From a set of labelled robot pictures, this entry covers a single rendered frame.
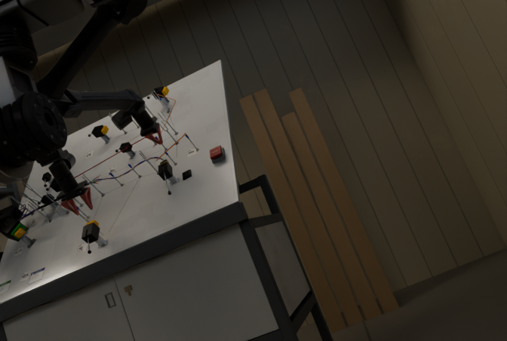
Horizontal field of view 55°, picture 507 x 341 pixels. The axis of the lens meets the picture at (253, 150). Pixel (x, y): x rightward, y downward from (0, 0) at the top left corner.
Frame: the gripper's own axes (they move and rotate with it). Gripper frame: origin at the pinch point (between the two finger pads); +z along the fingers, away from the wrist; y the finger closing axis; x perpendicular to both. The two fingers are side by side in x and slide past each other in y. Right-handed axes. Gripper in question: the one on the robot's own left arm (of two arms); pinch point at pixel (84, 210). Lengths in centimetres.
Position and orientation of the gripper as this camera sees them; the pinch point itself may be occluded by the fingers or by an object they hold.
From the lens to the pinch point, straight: 187.3
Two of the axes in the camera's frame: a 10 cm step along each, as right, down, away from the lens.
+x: 0.6, 3.3, -9.4
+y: -9.2, 3.9, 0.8
